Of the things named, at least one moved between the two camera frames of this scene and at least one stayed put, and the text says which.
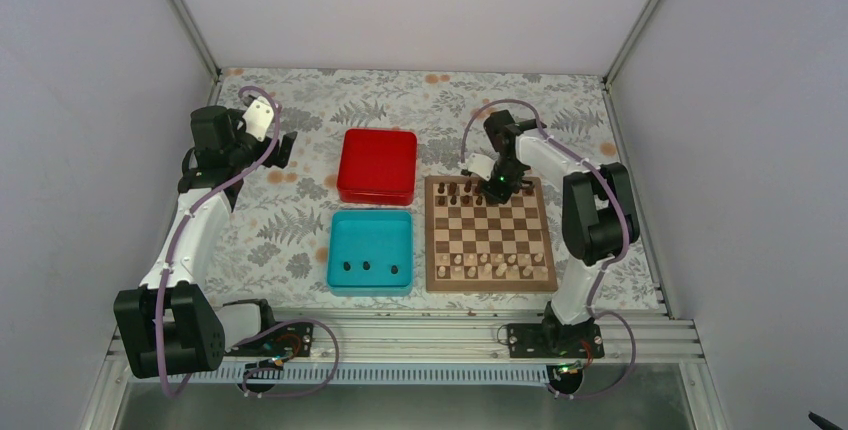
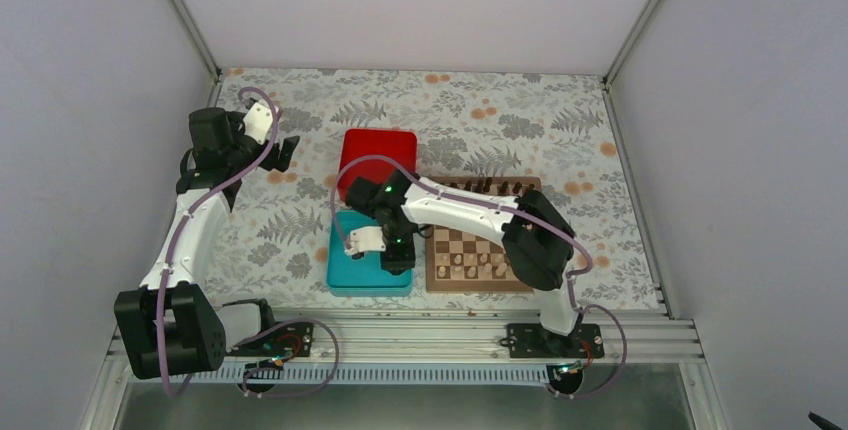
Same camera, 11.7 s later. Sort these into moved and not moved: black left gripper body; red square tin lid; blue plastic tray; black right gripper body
Moved: black right gripper body
Not moved: black left gripper body; blue plastic tray; red square tin lid
